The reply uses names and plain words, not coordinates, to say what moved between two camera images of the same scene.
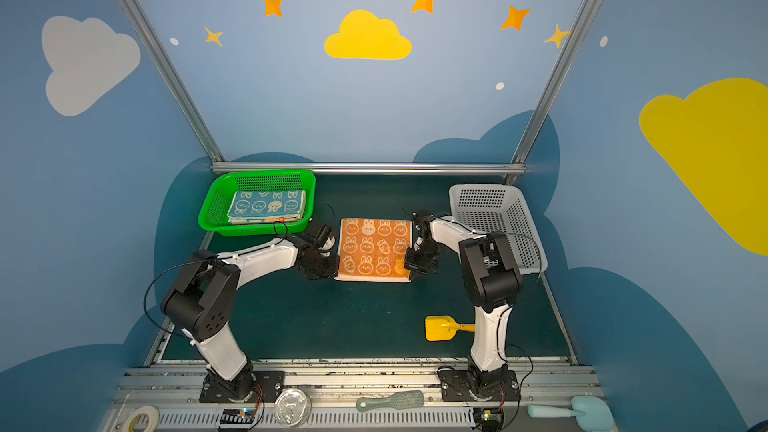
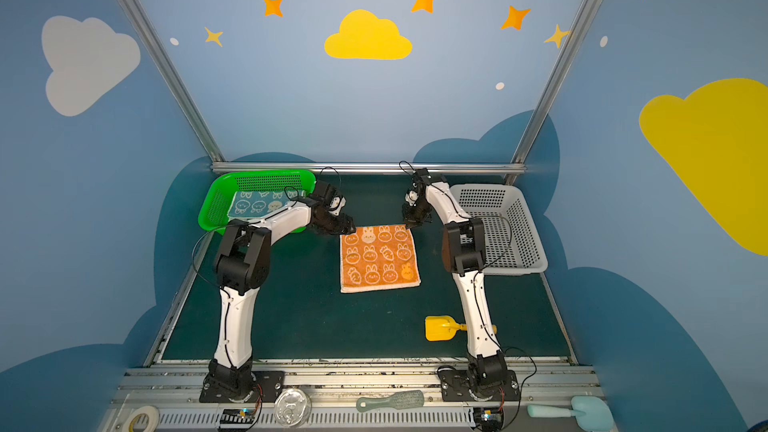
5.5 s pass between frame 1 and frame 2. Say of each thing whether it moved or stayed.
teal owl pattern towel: stayed
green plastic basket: stayed
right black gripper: moved
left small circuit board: stayed
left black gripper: moved
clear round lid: stayed
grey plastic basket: stayed
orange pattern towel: moved
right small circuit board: stayed
